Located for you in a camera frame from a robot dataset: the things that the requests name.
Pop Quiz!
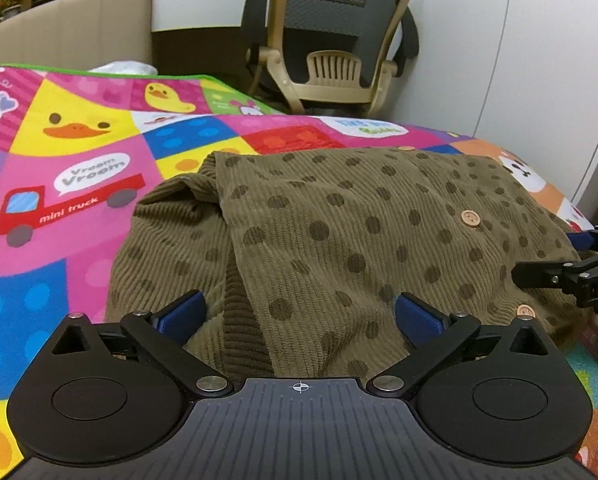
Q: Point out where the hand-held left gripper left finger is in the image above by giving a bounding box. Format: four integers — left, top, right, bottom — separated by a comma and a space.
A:
51, 289, 234, 401

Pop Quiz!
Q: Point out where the white desk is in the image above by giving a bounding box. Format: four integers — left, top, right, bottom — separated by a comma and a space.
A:
151, 0, 276, 32

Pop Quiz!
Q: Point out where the colourful cartoon play mat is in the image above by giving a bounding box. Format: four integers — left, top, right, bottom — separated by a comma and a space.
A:
0, 62, 598, 480

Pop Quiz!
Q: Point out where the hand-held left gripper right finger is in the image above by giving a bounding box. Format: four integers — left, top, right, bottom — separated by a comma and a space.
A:
367, 291, 556, 401

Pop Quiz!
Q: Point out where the beige upholstered headboard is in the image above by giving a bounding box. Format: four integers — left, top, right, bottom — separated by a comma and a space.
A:
0, 0, 155, 70

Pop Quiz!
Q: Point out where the beige mesh office chair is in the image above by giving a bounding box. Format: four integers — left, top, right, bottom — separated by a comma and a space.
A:
243, 0, 421, 117

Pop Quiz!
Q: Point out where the white pillow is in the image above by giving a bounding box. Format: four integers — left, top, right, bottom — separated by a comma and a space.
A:
91, 60, 158, 77

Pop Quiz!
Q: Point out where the brown polka dot corduroy garment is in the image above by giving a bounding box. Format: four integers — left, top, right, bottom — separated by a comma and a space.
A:
106, 146, 588, 387

